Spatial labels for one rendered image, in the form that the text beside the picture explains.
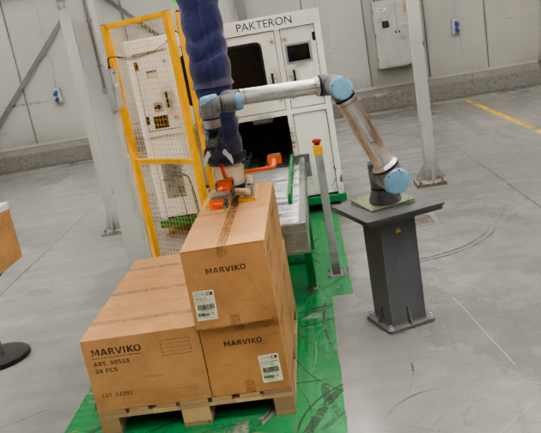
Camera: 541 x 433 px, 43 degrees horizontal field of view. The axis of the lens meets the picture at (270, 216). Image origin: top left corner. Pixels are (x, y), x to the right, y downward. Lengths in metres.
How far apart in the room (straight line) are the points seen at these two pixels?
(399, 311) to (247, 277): 1.31
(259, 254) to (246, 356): 0.56
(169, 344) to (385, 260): 1.38
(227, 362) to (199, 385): 0.19
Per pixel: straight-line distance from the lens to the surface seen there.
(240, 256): 3.14
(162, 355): 3.47
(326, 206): 5.00
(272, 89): 3.68
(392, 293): 4.13
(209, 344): 3.40
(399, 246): 4.06
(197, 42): 3.80
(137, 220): 5.33
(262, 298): 3.21
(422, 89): 7.23
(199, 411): 3.59
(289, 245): 4.50
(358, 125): 3.68
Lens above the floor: 1.86
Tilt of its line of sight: 15 degrees down
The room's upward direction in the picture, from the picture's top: 10 degrees counter-clockwise
